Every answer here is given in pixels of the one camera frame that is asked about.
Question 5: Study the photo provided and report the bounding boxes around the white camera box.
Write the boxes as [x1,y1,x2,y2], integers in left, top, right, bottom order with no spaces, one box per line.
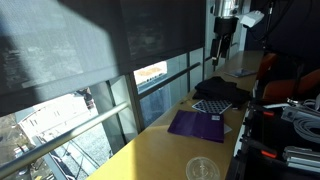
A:
[239,9,266,29]

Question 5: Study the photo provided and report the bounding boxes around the black clamp orange handle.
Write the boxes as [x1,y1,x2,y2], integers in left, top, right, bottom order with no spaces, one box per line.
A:
[248,103,276,118]
[239,136,279,160]

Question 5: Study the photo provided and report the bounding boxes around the orange chair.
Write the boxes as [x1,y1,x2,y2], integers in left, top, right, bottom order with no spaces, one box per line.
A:
[261,68,320,103]
[255,52,279,84]

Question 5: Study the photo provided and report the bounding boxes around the purple paper folder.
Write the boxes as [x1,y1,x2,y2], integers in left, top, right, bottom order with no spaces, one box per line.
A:
[166,109,226,144]

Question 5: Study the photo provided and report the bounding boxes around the grey cable coil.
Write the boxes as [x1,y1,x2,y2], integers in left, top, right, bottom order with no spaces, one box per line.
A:
[292,116,320,145]

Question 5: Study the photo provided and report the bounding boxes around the clear plastic cup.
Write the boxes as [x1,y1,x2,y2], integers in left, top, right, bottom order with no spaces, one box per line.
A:
[185,156,222,180]

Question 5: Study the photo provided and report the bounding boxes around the metal window handrail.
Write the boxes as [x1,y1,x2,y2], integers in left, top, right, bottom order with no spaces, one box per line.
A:
[137,61,202,100]
[0,100,130,179]

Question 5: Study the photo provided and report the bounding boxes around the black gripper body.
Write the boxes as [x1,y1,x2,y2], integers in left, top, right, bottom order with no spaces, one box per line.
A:
[213,15,240,40]

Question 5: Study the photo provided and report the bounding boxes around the flat grey booklet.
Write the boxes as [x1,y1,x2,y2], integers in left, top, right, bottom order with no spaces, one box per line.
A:
[224,67,258,79]

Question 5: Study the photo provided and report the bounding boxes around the dark window roller blind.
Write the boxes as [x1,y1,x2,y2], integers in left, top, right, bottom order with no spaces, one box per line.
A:
[0,0,207,118]

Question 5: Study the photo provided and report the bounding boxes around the white paper sheet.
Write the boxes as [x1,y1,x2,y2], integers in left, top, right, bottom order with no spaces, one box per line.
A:
[223,123,234,135]

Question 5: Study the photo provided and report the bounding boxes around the aluminium profile rail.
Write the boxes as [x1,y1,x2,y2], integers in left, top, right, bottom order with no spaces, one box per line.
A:
[282,145,320,174]

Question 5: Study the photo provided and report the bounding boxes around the black cloth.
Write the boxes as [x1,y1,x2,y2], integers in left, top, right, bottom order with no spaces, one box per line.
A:
[192,75,253,110]

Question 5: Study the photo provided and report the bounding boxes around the black white checkerboard sheet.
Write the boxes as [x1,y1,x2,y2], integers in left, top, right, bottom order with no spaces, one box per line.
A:
[191,98,234,116]

